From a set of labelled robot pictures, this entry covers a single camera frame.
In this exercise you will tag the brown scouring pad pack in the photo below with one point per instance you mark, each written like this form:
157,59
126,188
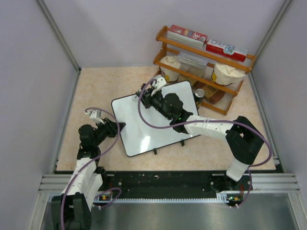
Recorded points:
213,95

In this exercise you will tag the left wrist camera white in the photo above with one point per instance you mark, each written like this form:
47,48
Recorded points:
94,115

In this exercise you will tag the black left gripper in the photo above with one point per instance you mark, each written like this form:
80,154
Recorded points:
113,128

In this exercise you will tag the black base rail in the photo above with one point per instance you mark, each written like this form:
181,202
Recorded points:
184,184

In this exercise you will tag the grey cable duct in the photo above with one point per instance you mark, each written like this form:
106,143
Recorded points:
219,198

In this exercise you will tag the white paper bag right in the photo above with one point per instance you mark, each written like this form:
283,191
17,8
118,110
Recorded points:
225,75

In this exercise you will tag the orange wooden shelf rack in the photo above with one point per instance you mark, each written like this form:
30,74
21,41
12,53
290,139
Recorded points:
169,66

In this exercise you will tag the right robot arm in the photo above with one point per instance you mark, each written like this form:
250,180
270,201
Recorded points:
243,139

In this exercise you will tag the red white box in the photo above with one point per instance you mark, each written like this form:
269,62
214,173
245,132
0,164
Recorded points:
226,50
186,36

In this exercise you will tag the red white box right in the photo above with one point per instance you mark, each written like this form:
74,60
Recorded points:
226,50

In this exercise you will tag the clear plastic box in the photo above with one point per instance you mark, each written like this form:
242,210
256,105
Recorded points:
193,63

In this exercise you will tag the red white box left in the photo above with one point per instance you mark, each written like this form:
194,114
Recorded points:
186,36

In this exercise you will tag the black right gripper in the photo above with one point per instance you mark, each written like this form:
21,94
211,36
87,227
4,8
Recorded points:
147,98

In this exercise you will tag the white whiteboard black frame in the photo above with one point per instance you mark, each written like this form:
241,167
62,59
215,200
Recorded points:
139,138

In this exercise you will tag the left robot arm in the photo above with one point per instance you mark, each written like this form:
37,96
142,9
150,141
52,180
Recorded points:
71,210

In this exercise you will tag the black yellow drink can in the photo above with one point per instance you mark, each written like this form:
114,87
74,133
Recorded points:
198,95

